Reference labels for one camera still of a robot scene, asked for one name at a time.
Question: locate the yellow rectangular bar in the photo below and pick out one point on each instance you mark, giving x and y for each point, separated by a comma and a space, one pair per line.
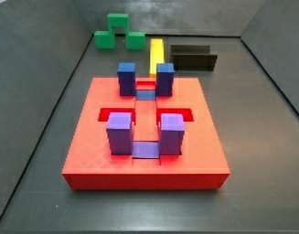
157, 54

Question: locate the red board with slots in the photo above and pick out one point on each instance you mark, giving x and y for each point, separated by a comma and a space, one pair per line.
93, 168

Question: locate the purple U-shaped block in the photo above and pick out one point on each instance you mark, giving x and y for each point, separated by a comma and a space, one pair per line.
124, 145

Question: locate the dark blue U-shaped block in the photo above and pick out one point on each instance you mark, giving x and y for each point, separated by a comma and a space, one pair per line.
164, 81

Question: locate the black U-shaped block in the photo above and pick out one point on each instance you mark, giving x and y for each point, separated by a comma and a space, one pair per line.
190, 57

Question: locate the green arch block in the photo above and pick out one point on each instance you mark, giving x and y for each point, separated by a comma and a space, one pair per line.
105, 38

